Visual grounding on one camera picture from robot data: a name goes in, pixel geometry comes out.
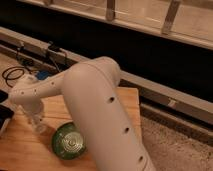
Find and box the green ceramic bowl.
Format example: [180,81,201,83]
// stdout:
[51,122,86,160]

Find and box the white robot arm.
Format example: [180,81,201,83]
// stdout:
[9,57,156,171]

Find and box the small clear plastic bottle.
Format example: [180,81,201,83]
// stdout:
[35,123,47,134]

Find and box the black device at left edge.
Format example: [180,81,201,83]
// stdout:
[0,89,14,137]

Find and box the black coiled cable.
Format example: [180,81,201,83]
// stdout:
[2,65,33,89]

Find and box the blue object on floor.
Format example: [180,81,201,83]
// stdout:
[36,70,50,80]

